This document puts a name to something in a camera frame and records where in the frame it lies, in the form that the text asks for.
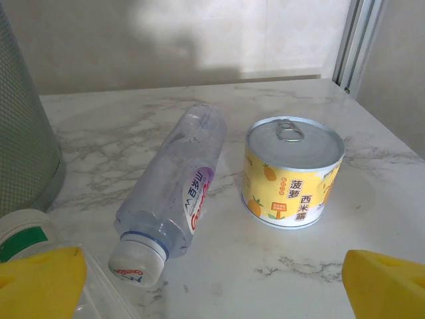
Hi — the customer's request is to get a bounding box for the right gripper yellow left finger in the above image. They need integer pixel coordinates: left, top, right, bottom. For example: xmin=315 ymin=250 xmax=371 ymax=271
xmin=0 ymin=246 xmax=88 ymax=319

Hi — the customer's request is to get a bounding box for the aluminium frame post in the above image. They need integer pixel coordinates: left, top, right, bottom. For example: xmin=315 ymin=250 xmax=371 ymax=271
xmin=331 ymin=0 xmax=388 ymax=97

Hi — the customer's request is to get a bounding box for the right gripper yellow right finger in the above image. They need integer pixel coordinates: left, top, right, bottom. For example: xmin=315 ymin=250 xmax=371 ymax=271
xmin=341 ymin=249 xmax=425 ymax=319

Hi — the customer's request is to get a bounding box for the grey metal mesh bin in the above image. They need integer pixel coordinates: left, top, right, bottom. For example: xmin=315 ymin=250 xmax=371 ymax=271
xmin=0 ymin=0 xmax=67 ymax=219

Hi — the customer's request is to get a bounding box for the yellow pineapple tin can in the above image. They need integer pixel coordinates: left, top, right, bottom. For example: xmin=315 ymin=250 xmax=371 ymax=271
xmin=241 ymin=116 xmax=346 ymax=231

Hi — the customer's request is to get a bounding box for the clear bottle purple label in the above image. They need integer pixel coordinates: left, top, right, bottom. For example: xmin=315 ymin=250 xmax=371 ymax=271
xmin=108 ymin=103 xmax=228 ymax=288

